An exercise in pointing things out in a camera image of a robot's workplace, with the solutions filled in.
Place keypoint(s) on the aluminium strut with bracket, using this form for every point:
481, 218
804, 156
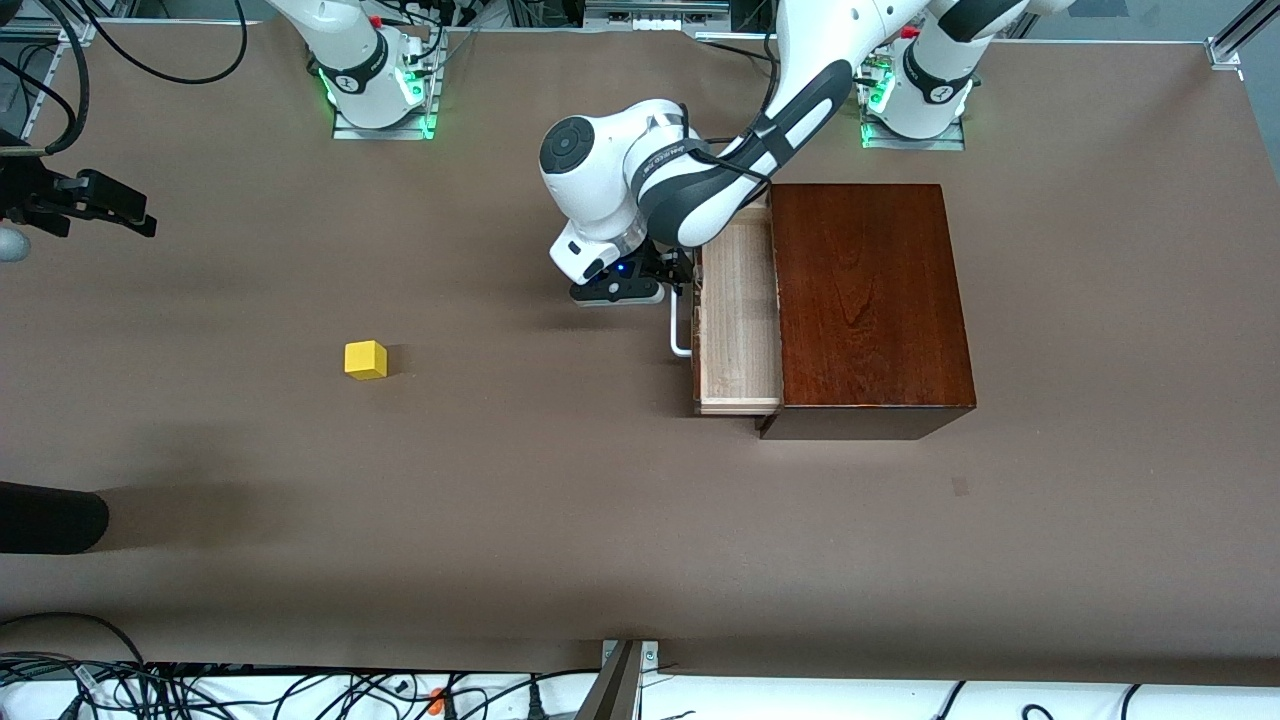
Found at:
620, 690

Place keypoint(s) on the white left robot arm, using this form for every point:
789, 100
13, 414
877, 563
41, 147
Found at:
600, 170

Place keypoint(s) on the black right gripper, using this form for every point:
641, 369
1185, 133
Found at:
38, 190

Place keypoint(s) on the black ribbed rounded pad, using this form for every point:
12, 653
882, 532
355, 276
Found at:
50, 518

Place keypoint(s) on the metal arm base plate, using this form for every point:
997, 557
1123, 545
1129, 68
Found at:
385, 133
915, 144

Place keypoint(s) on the orange connector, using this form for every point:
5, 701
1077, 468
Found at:
437, 700

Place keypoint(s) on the aluminium corner profile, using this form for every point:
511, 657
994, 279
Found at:
1225, 50

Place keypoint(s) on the wooden drawer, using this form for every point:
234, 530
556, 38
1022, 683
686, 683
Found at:
740, 320

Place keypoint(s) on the white power strip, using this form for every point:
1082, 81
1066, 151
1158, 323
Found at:
655, 20

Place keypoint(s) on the yellow block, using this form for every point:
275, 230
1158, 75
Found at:
365, 362

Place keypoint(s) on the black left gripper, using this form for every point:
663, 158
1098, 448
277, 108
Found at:
668, 267

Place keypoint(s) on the dark wooden cabinet box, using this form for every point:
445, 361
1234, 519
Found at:
870, 300

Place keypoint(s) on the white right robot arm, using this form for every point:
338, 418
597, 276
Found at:
345, 40

